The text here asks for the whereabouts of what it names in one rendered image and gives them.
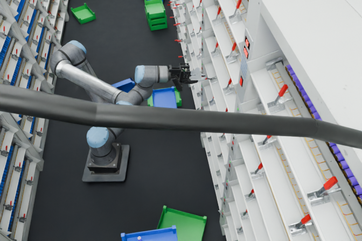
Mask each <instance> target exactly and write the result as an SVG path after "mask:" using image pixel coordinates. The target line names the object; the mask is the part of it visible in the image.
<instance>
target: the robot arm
mask: <svg viewBox="0 0 362 241"><path fill-rule="evenodd" d="M86 53H87V52H86V49H85V48H84V46H83V45H82V44H81V43H79V42H78V41H75V40H72V41H70V42H68V43H67V44H66V45H64V46H63V47H62V48H60V49H58V50H57V51H55V52H54V53H53V54H52V56H51V59H50V68H51V71H52V73H53V74H54V75H55V76H57V77H59V78H61V79H62V78H66V79H68V80H70V81H72V82H74V83H75V84H77V85H79V86H81V87H83V88H84V89H85V91H86V92H87V94H88V95H89V97H90V98H91V100H92V102H96V103H110V104H125V105H140V104H141V103H142V102H143V101H144V100H148V99H149V98H150V97H151V95H152V92H153V85H154V83H167V82H168V81H170V80H171V78H172V81H173V83H174V84H175V86H176V89H177V90H178V92H180V91H182V90H183V89H182V88H183V87H182V85H181V83H184V84H194V83H197V82H200V81H202V80H204V79H206V77H205V76H206V75H204V74H202V73H200V68H199V67H197V68H196V69H195V70H190V65H189V63H179V67H172V66H171V65H169V67H167V66H144V65H141V66H137V67H136V69H135V82H136V83H137V85H135V86H134V87H133V89H131V90H130V91H129V92H128V93H126V92H124V91H121V90H119V89H117V88H115V87H113V86H111V85H109V84H108V83H106V82H104V81H102V80H100V79H98V78H97V76H96V75H95V73H94V71H93V69H92V68H91V66H90V64H89V62H88V61H87V58H86V57H85V55H86ZM183 64H186V65H183ZM189 77H190V78H189ZM180 82H181V83H180ZM124 130H125V129H123V128H110V127H92V128H90V130H89V131H88V132H87V142H88V144H89V147H90V150H91V152H90V158H91V161H92V162H93V163H94V164H96V165H98V166H106V165H109V164H110V163H112V162H113V161H114V160H115V158H116V149H115V147H114V146H113V145H112V143H113V142H114V141H115V140H116V139H117V138H118V137H119V136H120V134H121V133H122V132H123V131H124Z"/></svg>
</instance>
